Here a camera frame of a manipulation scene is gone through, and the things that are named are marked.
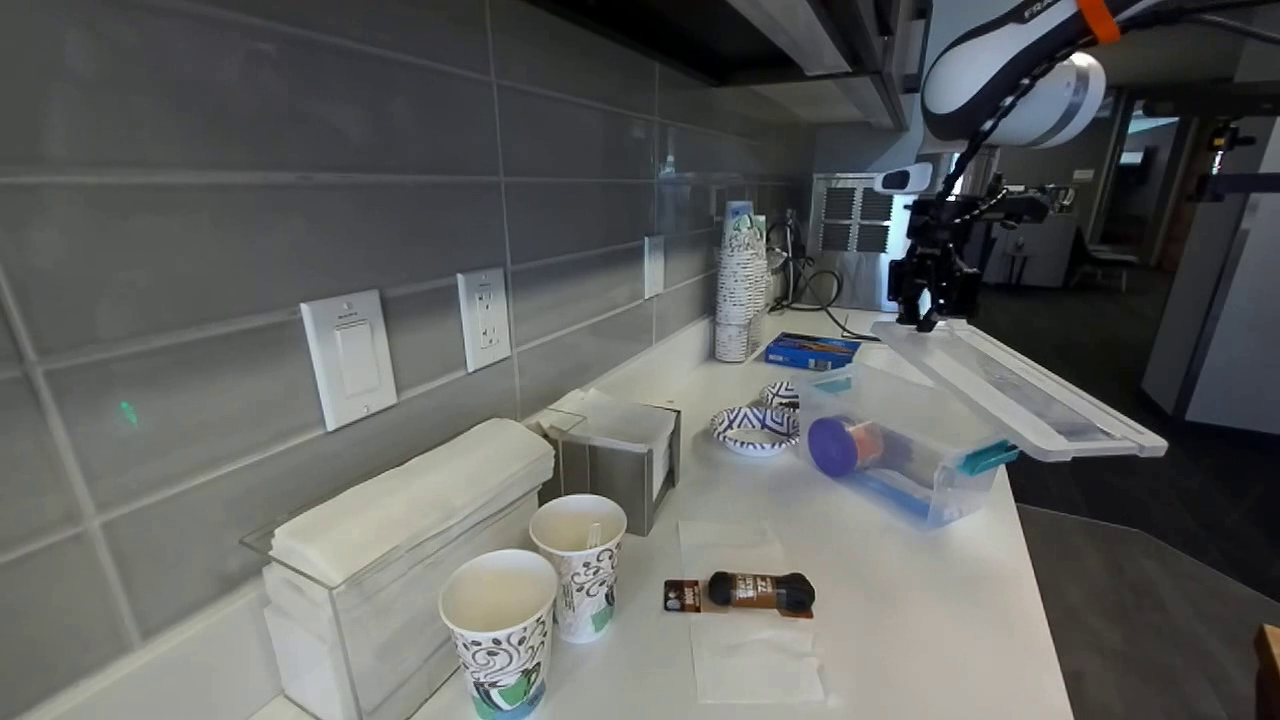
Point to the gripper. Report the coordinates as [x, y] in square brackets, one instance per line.
[938, 240]

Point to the clear plastic container lid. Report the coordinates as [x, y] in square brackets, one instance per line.
[1020, 395]

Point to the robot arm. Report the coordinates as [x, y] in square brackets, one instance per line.
[985, 60]

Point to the orange jar with purple lid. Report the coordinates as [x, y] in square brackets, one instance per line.
[845, 446]

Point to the stainless steel appliance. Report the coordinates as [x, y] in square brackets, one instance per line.
[850, 240]

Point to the blue cardboard box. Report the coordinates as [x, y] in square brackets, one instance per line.
[812, 351]

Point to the clear plastic storage container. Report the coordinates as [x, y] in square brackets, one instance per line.
[905, 450]

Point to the patterned paper bowl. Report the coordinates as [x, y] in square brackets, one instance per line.
[782, 395]
[755, 428]

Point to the stack of paper cups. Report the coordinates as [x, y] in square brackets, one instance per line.
[741, 280]

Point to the office chair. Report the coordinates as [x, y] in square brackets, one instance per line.
[1095, 258]

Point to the dark upper cabinet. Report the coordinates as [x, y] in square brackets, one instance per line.
[760, 45]

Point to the pack of black shoelaces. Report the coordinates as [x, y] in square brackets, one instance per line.
[755, 592]

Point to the metal napkin dispenser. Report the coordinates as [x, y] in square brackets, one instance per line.
[615, 460]

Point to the white paper napkin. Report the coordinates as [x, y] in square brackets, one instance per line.
[750, 655]

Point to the patterned paper cup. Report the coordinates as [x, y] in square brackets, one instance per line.
[585, 580]
[500, 635]

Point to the stack of white napkins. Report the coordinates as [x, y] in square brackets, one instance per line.
[400, 510]

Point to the clear acrylic napkin holder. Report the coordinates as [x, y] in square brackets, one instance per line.
[400, 620]

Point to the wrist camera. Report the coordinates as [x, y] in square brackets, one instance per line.
[1022, 208]

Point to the white wall socket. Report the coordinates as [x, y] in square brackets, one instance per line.
[654, 266]
[484, 320]

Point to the white light switch plate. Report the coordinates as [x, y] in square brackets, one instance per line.
[349, 360]

